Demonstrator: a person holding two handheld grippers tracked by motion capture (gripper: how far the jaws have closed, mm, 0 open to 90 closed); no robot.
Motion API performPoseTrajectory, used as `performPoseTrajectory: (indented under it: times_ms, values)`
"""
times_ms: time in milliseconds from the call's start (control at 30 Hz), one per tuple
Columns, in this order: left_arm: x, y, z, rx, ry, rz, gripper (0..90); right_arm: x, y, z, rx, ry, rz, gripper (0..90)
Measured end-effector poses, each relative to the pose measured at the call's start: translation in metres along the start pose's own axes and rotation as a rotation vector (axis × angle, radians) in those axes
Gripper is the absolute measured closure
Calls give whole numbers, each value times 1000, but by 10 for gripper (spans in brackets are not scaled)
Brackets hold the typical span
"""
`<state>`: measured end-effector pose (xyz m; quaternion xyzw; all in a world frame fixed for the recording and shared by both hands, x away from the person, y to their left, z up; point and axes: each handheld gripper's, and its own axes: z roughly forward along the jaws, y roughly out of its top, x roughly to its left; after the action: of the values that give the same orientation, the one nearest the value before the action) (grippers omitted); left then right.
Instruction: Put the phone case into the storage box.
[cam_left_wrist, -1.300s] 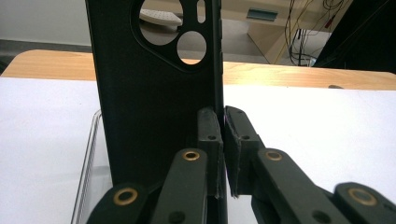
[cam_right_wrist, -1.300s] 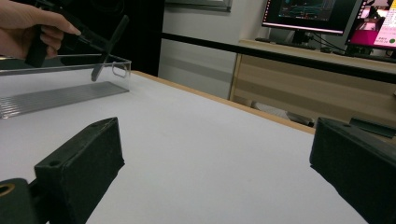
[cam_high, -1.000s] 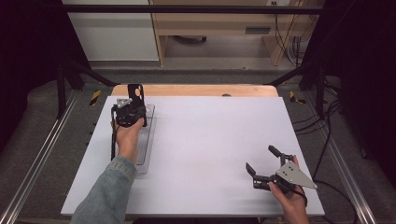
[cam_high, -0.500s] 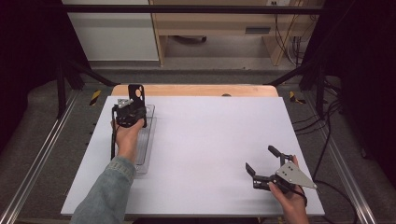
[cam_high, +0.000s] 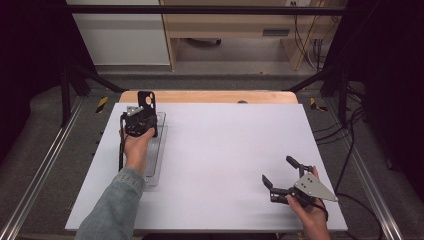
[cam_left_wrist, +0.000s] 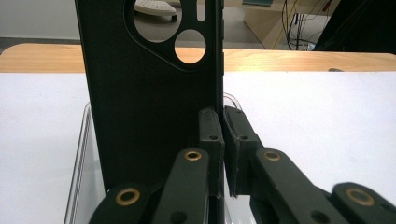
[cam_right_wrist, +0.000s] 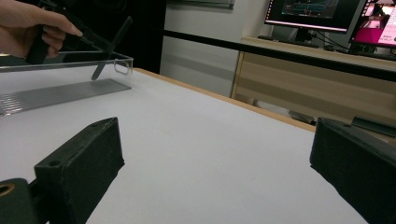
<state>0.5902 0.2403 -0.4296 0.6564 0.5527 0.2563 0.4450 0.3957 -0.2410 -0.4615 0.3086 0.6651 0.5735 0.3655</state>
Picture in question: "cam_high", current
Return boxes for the black curtain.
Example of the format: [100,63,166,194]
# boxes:
[0,0,98,163]
[328,0,424,194]

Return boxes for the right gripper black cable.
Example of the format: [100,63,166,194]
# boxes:
[334,192,386,240]

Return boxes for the bundle of hanging cables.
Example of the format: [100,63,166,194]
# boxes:
[292,1,336,72]

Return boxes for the yellow black tape marker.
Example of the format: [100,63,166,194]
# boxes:
[309,97,329,113]
[95,95,110,114]

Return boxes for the wooden desk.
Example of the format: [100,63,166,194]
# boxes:
[159,0,349,72]

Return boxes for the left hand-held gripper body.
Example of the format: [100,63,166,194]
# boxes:
[120,105,159,139]

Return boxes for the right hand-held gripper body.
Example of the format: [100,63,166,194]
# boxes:
[269,172,339,208]

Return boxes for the clear plastic packaging tray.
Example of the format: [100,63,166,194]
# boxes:
[143,111,169,188]

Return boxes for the person's right hand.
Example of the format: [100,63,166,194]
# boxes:
[285,165,332,240]

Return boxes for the black diagonal frame strut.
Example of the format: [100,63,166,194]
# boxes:
[282,65,335,93]
[70,63,130,94]

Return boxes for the black horizontal frame bar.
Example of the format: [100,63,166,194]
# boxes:
[65,4,349,16]

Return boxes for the black upright frame post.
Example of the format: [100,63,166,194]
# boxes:
[60,65,72,128]

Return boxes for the white cabinet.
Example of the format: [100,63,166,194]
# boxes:
[65,0,172,67]

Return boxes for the person's left hand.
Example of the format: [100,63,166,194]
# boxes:
[119,127,157,177]

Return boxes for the black floor cables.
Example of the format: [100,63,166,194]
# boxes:
[312,105,368,194]

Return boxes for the aluminium rail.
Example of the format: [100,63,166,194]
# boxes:
[0,95,85,240]
[323,99,405,240]

